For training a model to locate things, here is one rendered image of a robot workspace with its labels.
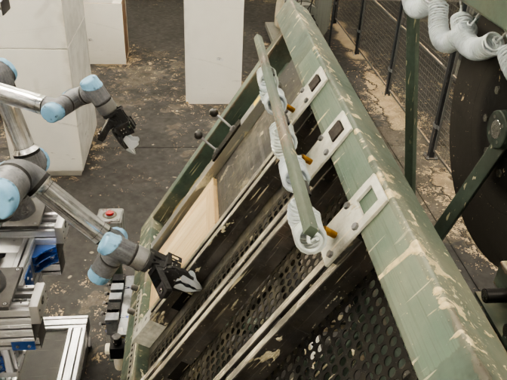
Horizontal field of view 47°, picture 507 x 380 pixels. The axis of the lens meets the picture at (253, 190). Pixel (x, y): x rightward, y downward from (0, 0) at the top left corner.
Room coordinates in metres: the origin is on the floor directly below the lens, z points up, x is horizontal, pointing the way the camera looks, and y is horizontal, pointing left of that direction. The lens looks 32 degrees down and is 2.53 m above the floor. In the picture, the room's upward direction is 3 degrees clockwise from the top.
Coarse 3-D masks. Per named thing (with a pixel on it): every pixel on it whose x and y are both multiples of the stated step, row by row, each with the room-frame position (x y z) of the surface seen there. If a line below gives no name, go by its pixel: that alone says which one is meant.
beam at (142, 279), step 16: (144, 224) 2.33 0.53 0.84; (160, 224) 2.27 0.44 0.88; (144, 240) 2.17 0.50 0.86; (144, 288) 1.79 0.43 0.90; (144, 304) 1.70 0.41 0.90; (128, 320) 1.70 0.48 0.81; (128, 336) 1.60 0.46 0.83; (128, 352) 1.50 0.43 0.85; (144, 352) 1.47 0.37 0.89; (144, 368) 1.40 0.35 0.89
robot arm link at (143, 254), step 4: (140, 248) 1.46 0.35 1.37; (144, 248) 1.47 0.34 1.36; (140, 252) 1.45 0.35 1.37; (144, 252) 1.46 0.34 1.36; (148, 252) 1.46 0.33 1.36; (136, 256) 1.43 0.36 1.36; (140, 256) 1.44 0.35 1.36; (144, 256) 1.44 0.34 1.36; (148, 256) 1.45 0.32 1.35; (136, 260) 1.43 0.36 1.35; (140, 260) 1.43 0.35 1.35; (144, 260) 1.44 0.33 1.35; (148, 260) 1.44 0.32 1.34; (132, 264) 1.43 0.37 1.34; (136, 264) 1.43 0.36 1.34; (140, 264) 1.43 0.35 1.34; (144, 264) 1.43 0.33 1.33; (136, 268) 1.43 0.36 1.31; (140, 268) 1.43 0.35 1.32
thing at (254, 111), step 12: (252, 108) 2.11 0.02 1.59; (264, 108) 2.10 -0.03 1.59; (252, 120) 2.09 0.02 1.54; (240, 132) 2.09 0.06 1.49; (228, 144) 2.08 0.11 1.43; (228, 156) 2.08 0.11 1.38; (216, 168) 2.08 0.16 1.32; (204, 180) 2.07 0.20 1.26; (192, 192) 2.07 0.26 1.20; (180, 204) 2.09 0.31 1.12; (192, 204) 2.07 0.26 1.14; (180, 216) 2.06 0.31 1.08; (168, 228) 2.06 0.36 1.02; (156, 240) 2.06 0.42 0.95
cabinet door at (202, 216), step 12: (216, 180) 2.03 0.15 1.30; (204, 192) 2.00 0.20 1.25; (216, 192) 1.93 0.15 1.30; (204, 204) 1.93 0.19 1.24; (216, 204) 1.85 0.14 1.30; (192, 216) 1.95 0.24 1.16; (204, 216) 1.84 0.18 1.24; (216, 216) 1.76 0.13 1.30; (180, 228) 1.97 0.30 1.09; (192, 228) 1.86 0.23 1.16; (204, 228) 1.77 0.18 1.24; (168, 240) 2.00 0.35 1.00; (180, 240) 1.89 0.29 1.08; (192, 240) 1.79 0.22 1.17; (180, 252) 1.81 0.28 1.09; (192, 252) 1.71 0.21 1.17; (156, 300) 1.68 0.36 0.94
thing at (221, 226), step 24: (312, 96) 1.53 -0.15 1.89; (312, 120) 1.55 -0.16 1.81; (312, 144) 1.55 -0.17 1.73; (264, 168) 1.57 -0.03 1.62; (240, 192) 1.58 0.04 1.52; (264, 192) 1.54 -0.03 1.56; (240, 216) 1.53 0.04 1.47; (216, 240) 1.52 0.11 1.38; (192, 264) 1.51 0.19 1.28; (216, 264) 1.52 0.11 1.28; (168, 312) 1.50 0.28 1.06; (144, 336) 1.49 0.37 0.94
